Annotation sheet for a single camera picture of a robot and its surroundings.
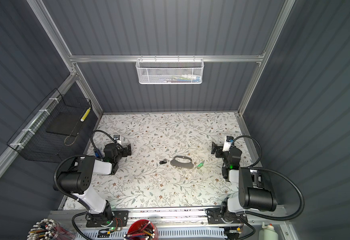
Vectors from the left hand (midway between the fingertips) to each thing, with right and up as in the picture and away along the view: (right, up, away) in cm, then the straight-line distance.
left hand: (121, 144), depth 97 cm
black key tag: (+29, -10, -3) cm, 31 cm away
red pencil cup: (+22, -33, -33) cm, 51 cm away
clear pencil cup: (-13, -28, -41) cm, 51 cm away
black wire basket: (-25, +8, -24) cm, 36 cm away
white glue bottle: (+76, -34, -33) cm, 90 cm away
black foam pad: (-21, +14, -20) cm, 32 cm away
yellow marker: (-14, +17, -16) cm, 27 cm away
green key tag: (+51, -12, -4) cm, 53 cm away
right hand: (+65, +1, -6) cm, 65 cm away
